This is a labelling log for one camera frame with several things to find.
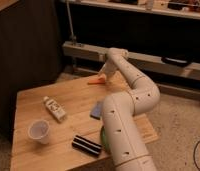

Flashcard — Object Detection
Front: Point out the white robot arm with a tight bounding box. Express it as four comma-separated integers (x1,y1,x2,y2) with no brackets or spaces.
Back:
100,48,160,171

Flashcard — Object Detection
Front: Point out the blue sponge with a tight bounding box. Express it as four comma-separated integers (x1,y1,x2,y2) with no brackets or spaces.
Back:
90,102,102,119

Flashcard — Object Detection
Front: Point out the metal pole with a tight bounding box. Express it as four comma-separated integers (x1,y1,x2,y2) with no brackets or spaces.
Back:
66,0,77,45

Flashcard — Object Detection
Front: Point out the white labelled bottle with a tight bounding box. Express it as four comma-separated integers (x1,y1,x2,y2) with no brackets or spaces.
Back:
43,96,66,122

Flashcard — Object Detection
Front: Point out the wooden table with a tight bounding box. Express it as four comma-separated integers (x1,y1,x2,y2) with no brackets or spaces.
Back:
11,72,158,171

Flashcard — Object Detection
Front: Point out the green round bowl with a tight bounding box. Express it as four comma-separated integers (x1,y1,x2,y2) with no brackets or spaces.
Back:
100,126,110,154

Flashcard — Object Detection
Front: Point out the black white striped box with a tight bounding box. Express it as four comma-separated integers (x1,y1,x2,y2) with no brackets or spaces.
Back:
72,135,102,157

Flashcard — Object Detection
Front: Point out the clear plastic cup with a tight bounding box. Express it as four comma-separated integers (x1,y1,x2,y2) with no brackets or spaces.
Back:
28,120,49,144

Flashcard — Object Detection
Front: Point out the wooden beam rail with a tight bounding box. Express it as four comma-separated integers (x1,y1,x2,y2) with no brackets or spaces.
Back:
62,41,200,81

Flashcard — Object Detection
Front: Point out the black handle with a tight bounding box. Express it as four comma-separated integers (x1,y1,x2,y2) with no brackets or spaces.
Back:
161,57,192,67

